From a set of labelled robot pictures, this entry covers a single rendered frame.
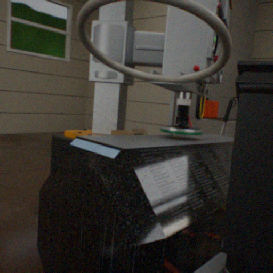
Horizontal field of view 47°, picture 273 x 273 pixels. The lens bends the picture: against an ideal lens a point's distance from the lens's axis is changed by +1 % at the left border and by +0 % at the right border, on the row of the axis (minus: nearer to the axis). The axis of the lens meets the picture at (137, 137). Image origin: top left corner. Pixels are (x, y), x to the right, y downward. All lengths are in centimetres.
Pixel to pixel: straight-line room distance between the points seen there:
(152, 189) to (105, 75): 122
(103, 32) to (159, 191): 135
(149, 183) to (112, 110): 117
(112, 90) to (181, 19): 83
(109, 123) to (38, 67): 620
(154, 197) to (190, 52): 77
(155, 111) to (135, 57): 539
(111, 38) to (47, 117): 645
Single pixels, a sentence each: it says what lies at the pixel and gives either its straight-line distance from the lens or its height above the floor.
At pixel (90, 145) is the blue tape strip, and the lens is 133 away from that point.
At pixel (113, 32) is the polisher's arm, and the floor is 148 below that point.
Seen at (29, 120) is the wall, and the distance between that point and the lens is 824.
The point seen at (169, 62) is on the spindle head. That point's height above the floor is 125.
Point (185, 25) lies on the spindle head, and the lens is 162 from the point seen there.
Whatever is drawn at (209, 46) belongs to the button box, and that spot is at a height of 132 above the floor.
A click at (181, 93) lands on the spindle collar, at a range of 164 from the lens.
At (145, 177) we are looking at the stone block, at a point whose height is 77.
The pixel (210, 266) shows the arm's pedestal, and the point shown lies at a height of 85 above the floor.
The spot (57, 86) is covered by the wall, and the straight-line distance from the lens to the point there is 865.
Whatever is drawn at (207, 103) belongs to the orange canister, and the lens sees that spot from 475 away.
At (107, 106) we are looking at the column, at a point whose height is 99.
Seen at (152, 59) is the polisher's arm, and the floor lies 133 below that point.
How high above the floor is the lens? 105
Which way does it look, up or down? 7 degrees down
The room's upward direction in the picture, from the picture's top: 5 degrees clockwise
